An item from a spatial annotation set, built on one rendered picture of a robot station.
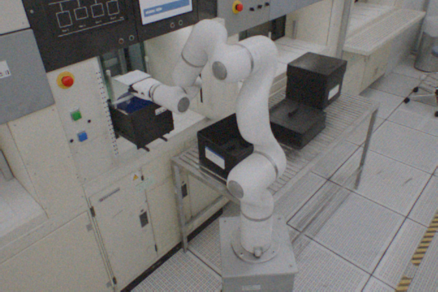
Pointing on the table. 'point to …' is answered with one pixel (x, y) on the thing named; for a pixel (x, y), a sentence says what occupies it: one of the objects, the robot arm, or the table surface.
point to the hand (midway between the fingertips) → (133, 81)
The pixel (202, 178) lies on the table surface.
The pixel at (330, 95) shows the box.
